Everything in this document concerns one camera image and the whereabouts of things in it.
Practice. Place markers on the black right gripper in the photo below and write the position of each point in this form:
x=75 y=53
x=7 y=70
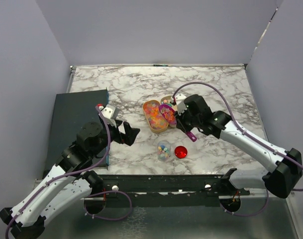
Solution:
x=180 y=122

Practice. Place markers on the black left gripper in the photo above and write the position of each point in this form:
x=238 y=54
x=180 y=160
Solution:
x=131 y=133

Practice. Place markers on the purple plastic scoop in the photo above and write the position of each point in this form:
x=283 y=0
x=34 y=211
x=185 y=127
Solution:
x=168 y=114

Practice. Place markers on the clear plastic cup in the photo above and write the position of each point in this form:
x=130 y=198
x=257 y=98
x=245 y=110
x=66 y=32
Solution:
x=164 y=150

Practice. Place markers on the red round lid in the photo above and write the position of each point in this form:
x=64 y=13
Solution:
x=180 y=152

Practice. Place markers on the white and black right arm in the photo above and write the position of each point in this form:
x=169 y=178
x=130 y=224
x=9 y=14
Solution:
x=281 y=168

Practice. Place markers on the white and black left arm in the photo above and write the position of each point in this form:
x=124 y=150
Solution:
x=71 y=178

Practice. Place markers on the beige tray translucent star candies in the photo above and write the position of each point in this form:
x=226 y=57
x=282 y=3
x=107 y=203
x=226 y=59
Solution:
x=155 y=120

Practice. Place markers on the beige tray opaque star candies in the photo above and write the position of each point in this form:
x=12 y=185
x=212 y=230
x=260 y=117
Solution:
x=167 y=100

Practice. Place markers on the dark box with blue edge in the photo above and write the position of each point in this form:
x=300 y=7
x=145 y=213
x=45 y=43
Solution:
x=71 y=112

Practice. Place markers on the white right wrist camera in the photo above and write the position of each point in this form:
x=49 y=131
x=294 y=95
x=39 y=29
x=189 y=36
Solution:
x=181 y=106

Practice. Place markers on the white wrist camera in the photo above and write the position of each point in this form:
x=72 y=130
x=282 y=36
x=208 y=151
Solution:
x=181 y=106
x=110 y=113

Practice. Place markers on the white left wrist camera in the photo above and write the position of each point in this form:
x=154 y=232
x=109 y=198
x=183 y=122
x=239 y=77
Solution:
x=110 y=113

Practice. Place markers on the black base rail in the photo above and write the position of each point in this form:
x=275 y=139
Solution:
x=165 y=191

